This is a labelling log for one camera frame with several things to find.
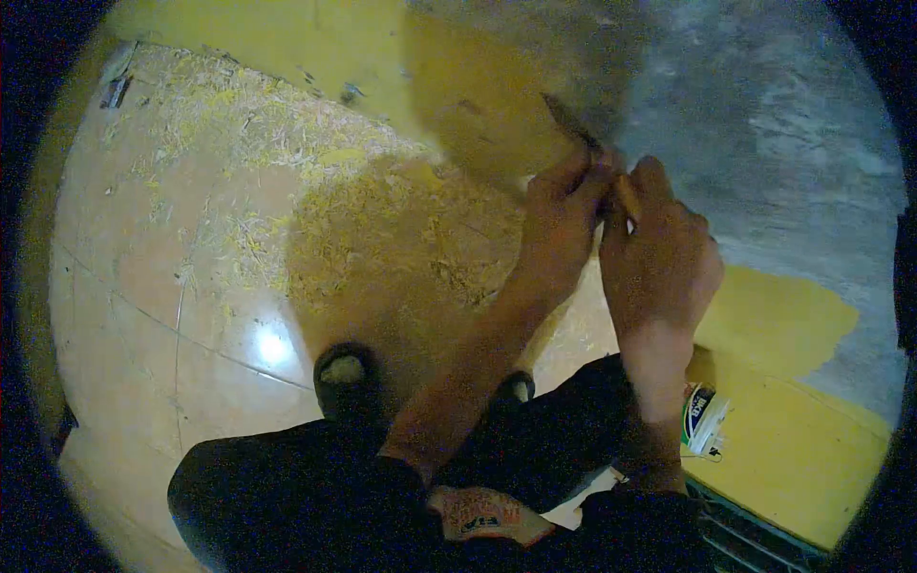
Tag person's left hand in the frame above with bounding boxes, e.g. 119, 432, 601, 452
516, 145, 624, 296

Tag thin bamboo stick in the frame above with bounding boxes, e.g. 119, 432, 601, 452
615, 174, 640, 224

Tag pile of wood shavings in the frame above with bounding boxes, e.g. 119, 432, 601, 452
100, 46, 527, 312

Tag dark ribbed crate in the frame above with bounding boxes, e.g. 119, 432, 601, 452
684, 478, 828, 573

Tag green and white packet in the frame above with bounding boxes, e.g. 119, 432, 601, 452
679, 382, 733, 461

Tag yellow mat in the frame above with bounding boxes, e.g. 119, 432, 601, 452
679, 265, 893, 552

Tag dark knife blade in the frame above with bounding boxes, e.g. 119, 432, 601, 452
541, 93, 604, 153

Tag person's left fingers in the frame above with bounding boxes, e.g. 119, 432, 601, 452
544, 145, 624, 216

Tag small dark metal piece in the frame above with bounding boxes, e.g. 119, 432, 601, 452
99, 74, 135, 110

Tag person's right hand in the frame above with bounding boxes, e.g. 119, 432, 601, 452
598, 155, 725, 339

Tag person's right fingers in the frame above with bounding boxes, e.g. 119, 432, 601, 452
600, 155, 678, 233

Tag person's legs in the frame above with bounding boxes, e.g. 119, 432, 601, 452
168, 341, 717, 573

